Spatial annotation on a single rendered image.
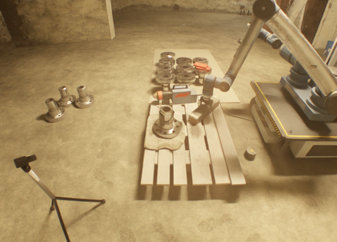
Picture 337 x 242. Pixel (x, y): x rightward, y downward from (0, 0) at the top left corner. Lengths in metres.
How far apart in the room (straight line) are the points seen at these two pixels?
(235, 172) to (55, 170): 1.59
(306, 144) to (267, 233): 0.82
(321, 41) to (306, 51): 5.16
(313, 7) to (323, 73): 4.79
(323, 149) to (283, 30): 1.17
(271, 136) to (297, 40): 0.96
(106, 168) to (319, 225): 1.81
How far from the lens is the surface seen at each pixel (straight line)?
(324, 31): 6.55
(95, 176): 1.70
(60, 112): 2.51
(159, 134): 1.64
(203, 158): 1.54
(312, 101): 1.92
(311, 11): 6.24
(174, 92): 1.97
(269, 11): 1.38
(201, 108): 1.88
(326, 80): 1.54
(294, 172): 1.97
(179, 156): 1.53
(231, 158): 1.57
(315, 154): 2.05
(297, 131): 1.81
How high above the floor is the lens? 1.35
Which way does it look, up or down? 39 degrees down
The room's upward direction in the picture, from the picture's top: straight up
